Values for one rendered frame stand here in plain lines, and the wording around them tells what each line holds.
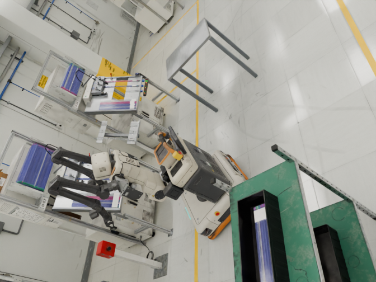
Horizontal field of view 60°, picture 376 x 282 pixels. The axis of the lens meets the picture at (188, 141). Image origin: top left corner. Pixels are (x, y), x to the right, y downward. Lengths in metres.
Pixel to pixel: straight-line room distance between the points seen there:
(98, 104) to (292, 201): 3.47
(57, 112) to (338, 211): 3.68
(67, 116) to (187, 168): 2.49
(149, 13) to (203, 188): 5.39
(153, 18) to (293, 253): 6.65
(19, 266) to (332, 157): 4.08
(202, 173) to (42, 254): 3.13
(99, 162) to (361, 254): 1.92
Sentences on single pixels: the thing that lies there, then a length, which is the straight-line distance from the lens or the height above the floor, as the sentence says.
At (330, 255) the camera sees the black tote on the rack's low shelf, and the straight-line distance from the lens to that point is 2.17.
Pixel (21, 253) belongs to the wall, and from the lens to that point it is 5.16.
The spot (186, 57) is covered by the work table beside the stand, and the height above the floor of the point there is 0.80.
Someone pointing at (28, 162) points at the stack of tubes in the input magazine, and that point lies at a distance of 3.85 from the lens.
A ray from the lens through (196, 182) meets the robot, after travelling 2.79.
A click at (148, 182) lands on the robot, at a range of 2.86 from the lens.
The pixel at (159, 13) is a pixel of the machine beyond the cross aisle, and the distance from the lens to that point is 7.59.
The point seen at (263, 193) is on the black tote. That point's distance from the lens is 1.61.
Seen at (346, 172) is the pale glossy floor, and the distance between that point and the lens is 2.73.
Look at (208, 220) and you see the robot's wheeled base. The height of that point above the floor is 0.26.
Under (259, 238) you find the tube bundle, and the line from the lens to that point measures 1.64.
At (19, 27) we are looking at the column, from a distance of 6.50.
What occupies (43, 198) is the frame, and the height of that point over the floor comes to 1.36.
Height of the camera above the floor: 2.23
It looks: 31 degrees down
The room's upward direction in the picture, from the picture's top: 60 degrees counter-clockwise
